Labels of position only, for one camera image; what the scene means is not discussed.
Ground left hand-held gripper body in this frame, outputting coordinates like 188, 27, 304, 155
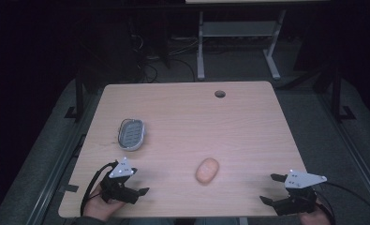
99, 157, 141, 205

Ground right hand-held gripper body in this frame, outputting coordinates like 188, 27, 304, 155
275, 169, 328, 217

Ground person's right hand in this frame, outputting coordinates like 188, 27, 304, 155
299, 202, 334, 225

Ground person's left hand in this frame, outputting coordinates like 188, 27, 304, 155
83, 184, 126, 222

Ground grey oval soap dish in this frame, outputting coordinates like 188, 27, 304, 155
117, 118, 147, 153

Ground grey tape strip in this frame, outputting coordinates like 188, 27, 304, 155
58, 184, 80, 193

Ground orange oval soap bar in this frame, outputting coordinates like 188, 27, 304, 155
195, 157, 220, 186

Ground black metal stand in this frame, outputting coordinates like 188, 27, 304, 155
331, 64, 357, 124
64, 69, 85, 124

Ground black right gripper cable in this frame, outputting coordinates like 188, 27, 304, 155
317, 181, 370, 225

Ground grey metal floor rail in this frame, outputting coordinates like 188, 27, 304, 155
317, 93, 370, 209
24, 93, 104, 225

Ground bundle of black floor cables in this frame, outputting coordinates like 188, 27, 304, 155
127, 18, 200, 83

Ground white metal table frame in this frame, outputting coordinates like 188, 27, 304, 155
197, 8, 288, 82

